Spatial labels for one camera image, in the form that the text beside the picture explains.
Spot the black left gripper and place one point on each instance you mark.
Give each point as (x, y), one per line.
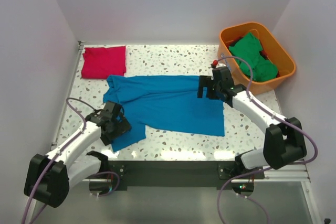
(122, 126)

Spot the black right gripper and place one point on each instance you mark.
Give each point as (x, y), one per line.
(206, 81)

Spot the blue t shirt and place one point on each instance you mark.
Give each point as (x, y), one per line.
(165, 103)

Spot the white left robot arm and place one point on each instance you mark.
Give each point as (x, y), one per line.
(51, 176)

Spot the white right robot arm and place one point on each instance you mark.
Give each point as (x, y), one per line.
(283, 142)

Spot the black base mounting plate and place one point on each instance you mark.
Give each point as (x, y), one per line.
(174, 173)

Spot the green t shirt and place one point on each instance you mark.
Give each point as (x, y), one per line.
(249, 49)

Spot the orange plastic basket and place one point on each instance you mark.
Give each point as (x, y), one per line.
(273, 49)

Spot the folded red t shirt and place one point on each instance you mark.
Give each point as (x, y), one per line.
(101, 62)

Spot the aluminium frame rail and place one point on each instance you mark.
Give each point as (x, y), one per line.
(290, 173)

